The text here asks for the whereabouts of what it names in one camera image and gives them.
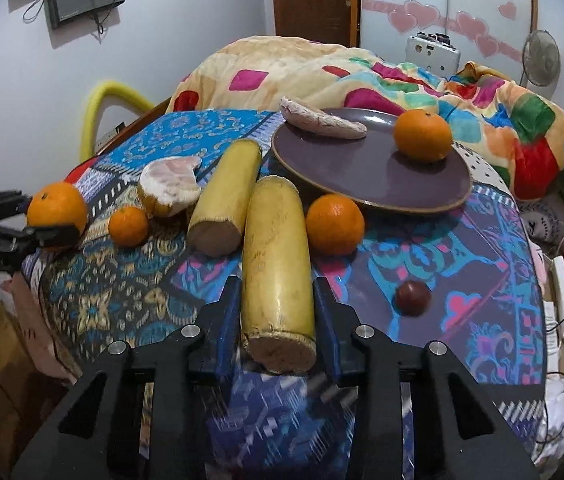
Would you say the short yellow banana piece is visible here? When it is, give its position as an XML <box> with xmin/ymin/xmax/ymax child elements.
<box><xmin>186</xmin><ymin>138</ymin><xmax>264</xmax><ymax>256</ymax></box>

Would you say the wooden bed frame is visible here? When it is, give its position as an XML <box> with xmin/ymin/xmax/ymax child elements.
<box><xmin>93</xmin><ymin>97</ymin><xmax>173</xmax><ymax>155</ymax></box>

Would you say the peeled pomelo segment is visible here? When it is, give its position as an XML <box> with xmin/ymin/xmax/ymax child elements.
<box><xmin>280</xmin><ymin>96</ymin><xmax>368</xmax><ymax>138</ymax></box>

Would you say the long yellow banana piece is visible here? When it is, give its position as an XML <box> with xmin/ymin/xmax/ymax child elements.
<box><xmin>239</xmin><ymin>175</ymin><xmax>319</xmax><ymax>375</ymax></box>

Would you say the yellow foam tube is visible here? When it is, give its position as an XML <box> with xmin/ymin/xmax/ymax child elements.
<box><xmin>79</xmin><ymin>80</ymin><xmax>155</xmax><ymax>161</ymax></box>

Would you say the white electronic device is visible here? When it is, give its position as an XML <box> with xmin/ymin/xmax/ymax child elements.
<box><xmin>406</xmin><ymin>32</ymin><xmax>462</xmax><ymax>73</ymax></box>

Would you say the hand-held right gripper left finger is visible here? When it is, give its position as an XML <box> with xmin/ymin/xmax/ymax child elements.
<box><xmin>12</xmin><ymin>276</ymin><xmax>242</xmax><ymax>480</ymax></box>

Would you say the colourful patchwork blanket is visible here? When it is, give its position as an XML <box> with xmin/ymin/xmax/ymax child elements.
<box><xmin>167</xmin><ymin>35</ymin><xmax>564</xmax><ymax>216</ymax></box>

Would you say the purple round plate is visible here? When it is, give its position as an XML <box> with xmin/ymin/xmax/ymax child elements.
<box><xmin>270</xmin><ymin>107</ymin><xmax>474</xmax><ymax>216</ymax></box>

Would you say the dark red round fruit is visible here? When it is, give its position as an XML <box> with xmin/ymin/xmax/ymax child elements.
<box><xmin>394</xmin><ymin>280</ymin><xmax>433</xmax><ymax>317</ymax></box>

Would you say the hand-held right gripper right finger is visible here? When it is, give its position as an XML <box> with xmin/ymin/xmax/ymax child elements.
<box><xmin>313</xmin><ymin>277</ymin><xmax>543</xmax><ymax>480</ymax></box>

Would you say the small orange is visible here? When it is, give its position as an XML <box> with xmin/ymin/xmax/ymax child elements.
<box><xmin>108</xmin><ymin>206</ymin><xmax>150</xmax><ymax>248</ymax></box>

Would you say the blue patterned cloth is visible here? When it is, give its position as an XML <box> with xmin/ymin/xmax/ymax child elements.
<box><xmin>22</xmin><ymin>107</ymin><xmax>550</xmax><ymax>480</ymax></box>

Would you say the standing electric fan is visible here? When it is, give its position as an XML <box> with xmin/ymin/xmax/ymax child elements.
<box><xmin>519</xmin><ymin>30</ymin><xmax>562</xmax><ymax>90</ymax></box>

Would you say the peeled pomelo chunk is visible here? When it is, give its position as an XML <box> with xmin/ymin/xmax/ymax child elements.
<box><xmin>137</xmin><ymin>155</ymin><xmax>204</xmax><ymax>218</ymax></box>

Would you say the large orange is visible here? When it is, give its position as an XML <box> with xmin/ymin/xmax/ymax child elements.
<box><xmin>27</xmin><ymin>181</ymin><xmax>89</xmax><ymax>252</ymax></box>
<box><xmin>305</xmin><ymin>193</ymin><xmax>366</xmax><ymax>257</ymax></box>
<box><xmin>393</xmin><ymin>108</ymin><xmax>454</xmax><ymax>163</ymax></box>

